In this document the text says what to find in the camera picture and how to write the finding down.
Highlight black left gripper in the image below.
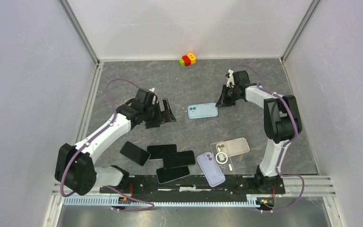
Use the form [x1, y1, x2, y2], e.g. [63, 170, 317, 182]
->
[143, 98, 176, 129]

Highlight black smartphone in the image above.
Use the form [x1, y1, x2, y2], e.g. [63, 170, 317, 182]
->
[120, 141, 151, 166]
[147, 144, 177, 160]
[156, 166, 190, 184]

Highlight light blue toothed rail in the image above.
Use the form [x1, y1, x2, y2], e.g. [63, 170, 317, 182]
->
[63, 194, 260, 208]

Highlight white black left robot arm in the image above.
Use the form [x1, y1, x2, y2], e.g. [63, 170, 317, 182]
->
[54, 88, 176, 197]

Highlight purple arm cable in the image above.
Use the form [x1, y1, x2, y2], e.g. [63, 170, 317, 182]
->
[231, 65, 305, 214]
[60, 78, 156, 212]

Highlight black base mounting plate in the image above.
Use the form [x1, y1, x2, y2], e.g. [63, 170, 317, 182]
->
[115, 175, 286, 202]

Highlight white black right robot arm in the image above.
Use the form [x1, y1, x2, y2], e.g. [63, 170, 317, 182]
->
[216, 70, 303, 193]

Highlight lilac phone case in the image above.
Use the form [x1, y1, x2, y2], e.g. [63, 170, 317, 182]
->
[197, 151, 225, 187]

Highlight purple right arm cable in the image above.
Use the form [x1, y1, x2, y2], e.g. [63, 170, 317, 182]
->
[231, 65, 305, 214]

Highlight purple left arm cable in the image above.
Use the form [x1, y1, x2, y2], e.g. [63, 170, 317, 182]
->
[60, 78, 156, 212]

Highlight light blue phone case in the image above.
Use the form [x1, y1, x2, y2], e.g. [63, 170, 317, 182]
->
[188, 103, 218, 119]

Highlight black smartphone leftmost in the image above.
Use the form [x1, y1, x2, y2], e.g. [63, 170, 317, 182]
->
[120, 141, 151, 166]

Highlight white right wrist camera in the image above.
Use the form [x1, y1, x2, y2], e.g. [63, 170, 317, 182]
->
[226, 69, 234, 88]

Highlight clear magsafe phone case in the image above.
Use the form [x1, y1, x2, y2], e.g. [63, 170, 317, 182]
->
[210, 141, 235, 175]

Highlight black smartphone carried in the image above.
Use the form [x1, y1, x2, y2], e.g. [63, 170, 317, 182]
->
[163, 150, 196, 169]

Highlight black smartphone front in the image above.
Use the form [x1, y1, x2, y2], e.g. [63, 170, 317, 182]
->
[156, 166, 190, 184]

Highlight beige translucent phone case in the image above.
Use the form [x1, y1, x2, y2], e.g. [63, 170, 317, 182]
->
[216, 138, 250, 157]

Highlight black smartphone middle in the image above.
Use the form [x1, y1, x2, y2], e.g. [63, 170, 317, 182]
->
[147, 144, 177, 160]

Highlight colourful toy blocks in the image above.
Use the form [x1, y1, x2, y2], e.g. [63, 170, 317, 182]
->
[179, 52, 197, 67]

